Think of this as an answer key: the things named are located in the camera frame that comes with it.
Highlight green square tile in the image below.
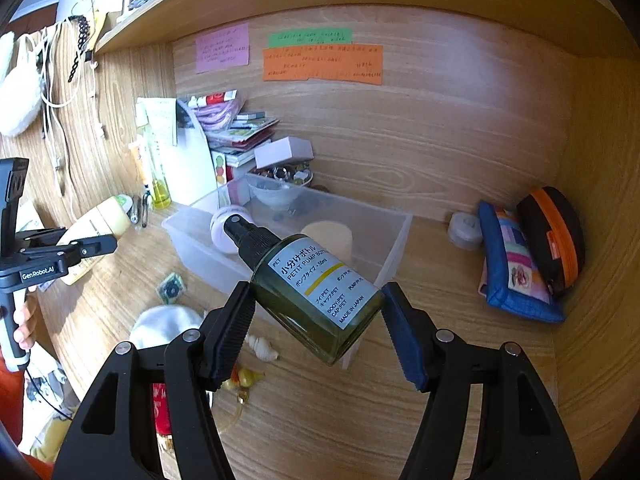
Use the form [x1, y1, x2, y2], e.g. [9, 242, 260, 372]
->
[156, 272, 188, 306]

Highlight red packet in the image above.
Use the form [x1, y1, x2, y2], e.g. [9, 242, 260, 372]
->
[152, 382, 173, 436]

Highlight beige round container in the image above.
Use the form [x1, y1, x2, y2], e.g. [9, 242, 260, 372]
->
[300, 220, 354, 273]

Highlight white bowl of beads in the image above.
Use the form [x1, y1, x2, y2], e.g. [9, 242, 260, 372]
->
[248, 162, 315, 208]

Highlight dark green spray bottle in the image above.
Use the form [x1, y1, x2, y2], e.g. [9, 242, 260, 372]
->
[222, 214, 386, 367]

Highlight yellow liquid bottle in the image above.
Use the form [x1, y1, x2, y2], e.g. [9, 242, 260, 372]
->
[150, 145, 172, 210]

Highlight white fluffy bag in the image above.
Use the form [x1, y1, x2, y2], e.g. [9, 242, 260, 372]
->
[0, 31, 43, 137]

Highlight black orange zip case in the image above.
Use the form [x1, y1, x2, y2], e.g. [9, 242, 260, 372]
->
[516, 186, 586, 301]

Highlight stack of books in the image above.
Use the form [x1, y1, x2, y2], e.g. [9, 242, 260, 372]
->
[206, 110, 281, 183]

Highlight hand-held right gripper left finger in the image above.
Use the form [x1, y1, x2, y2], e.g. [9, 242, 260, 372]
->
[50, 280, 258, 480]

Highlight cream lotion bottle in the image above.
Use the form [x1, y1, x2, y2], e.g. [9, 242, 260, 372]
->
[56, 195, 135, 286]

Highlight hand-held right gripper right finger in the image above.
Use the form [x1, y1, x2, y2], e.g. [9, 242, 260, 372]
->
[380, 281, 583, 480]

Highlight clear plastic storage box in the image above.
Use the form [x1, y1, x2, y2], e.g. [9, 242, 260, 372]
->
[161, 172, 414, 371]

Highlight green sticky note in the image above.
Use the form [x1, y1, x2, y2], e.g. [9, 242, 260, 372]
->
[267, 27, 354, 48]

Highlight white round jar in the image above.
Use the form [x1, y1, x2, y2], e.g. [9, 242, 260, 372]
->
[446, 211, 483, 251]

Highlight black bead chain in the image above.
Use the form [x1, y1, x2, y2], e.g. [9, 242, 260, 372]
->
[66, 15, 93, 83]

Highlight orange sticky note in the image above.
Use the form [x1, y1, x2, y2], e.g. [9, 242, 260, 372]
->
[262, 44, 385, 86]

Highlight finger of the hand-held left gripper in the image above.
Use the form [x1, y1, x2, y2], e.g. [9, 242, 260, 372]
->
[15, 227, 71, 251]
[60, 233, 119, 263]

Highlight yellow tassel charm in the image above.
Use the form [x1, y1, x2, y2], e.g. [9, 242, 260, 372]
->
[220, 367, 266, 403]

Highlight metal nail clippers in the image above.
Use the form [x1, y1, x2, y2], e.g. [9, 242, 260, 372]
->
[127, 192, 151, 228]

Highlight white cloth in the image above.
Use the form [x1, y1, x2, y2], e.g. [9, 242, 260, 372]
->
[131, 305, 206, 351]

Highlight pink round jar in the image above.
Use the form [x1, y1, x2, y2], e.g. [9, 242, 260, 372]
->
[209, 205, 256, 257]

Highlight purple coiled cord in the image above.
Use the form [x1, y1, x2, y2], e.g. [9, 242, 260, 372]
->
[192, 97, 246, 133]

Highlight white hanging cables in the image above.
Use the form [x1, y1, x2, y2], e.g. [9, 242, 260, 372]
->
[37, 20, 108, 211]

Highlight white paper sheet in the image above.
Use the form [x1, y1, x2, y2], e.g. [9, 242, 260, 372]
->
[136, 97, 178, 148]

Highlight blue patchwork pouch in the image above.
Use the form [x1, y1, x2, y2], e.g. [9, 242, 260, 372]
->
[477, 200, 566, 323]

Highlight pink sticky note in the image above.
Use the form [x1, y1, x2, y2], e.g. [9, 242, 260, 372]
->
[194, 23, 250, 74]

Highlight orange tube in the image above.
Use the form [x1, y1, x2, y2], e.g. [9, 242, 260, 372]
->
[128, 141, 151, 188]

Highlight person's left hand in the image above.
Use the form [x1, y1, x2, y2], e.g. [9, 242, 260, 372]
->
[11, 292, 38, 353]

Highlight small white box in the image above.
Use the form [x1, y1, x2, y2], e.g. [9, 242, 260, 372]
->
[253, 136, 315, 172]

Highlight red white tube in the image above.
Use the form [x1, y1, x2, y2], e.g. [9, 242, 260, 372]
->
[187, 90, 238, 107]

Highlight white curved board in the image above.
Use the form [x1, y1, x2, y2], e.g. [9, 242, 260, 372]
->
[175, 105, 219, 206]

